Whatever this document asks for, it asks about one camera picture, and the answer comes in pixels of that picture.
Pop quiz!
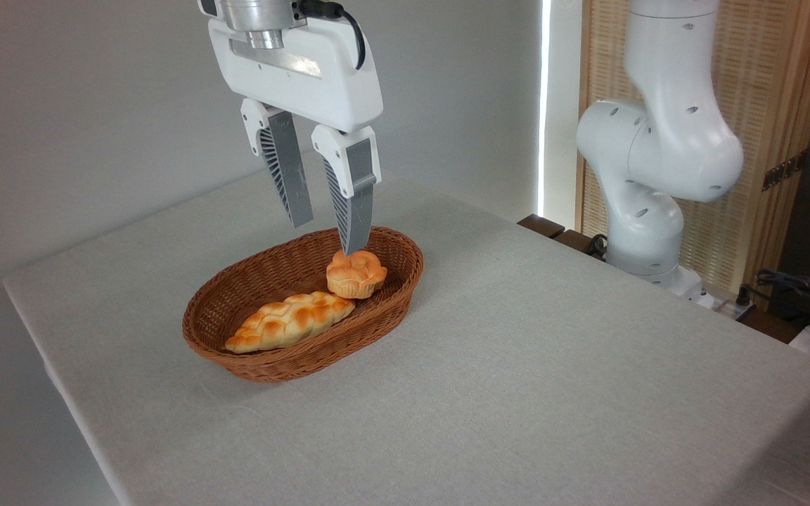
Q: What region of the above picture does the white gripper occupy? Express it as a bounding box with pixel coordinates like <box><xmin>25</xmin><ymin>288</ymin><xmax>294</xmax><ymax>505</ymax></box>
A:
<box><xmin>207</xmin><ymin>17</ymin><xmax>384</xmax><ymax>257</ymax></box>

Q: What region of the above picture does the round golden bread roll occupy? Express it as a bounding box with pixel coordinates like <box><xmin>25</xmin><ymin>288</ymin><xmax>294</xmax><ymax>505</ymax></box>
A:
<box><xmin>325</xmin><ymin>249</ymin><xmax>389</xmax><ymax>301</ymax></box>

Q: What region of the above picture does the long braided bread loaf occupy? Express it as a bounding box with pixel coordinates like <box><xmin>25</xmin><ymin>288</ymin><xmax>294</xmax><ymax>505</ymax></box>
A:
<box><xmin>224</xmin><ymin>290</ymin><xmax>357</xmax><ymax>355</ymax></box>

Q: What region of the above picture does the brown wicker oval basket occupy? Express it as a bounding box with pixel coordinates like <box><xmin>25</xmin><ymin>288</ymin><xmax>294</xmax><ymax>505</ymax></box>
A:
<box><xmin>181</xmin><ymin>226</ymin><xmax>425</xmax><ymax>384</ymax></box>

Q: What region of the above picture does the white vertical light strip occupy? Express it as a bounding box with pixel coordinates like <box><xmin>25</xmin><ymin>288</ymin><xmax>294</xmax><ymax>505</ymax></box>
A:
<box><xmin>536</xmin><ymin>0</ymin><xmax>553</xmax><ymax>218</ymax></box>

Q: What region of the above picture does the white tablecloth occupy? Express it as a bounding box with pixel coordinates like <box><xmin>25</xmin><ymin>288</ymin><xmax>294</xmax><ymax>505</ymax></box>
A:
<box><xmin>2</xmin><ymin>167</ymin><xmax>810</xmax><ymax>506</ymax></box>

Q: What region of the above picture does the white power strip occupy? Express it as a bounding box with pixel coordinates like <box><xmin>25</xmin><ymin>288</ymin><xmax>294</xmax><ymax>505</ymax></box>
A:
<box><xmin>686</xmin><ymin>285</ymin><xmax>758</xmax><ymax>322</ymax></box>

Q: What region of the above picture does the black screen hinge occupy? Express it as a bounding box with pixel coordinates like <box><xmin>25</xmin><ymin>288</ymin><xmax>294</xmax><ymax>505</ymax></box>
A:
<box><xmin>761</xmin><ymin>150</ymin><xmax>809</xmax><ymax>193</ymax></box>

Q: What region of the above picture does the bamboo wooden folding screen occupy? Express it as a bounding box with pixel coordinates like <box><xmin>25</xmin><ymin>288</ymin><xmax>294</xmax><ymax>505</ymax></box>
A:
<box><xmin>575</xmin><ymin>0</ymin><xmax>810</xmax><ymax>311</ymax></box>

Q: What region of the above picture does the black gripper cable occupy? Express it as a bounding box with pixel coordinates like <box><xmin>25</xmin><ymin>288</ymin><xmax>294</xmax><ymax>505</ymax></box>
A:
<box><xmin>297</xmin><ymin>0</ymin><xmax>367</xmax><ymax>71</ymax></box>

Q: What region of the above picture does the black cable bundle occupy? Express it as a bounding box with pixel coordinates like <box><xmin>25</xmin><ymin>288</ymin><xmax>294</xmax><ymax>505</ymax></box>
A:
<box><xmin>735</xmin><ymin>268</ymin><xmax>810</xmax><ymax>332</ymax></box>

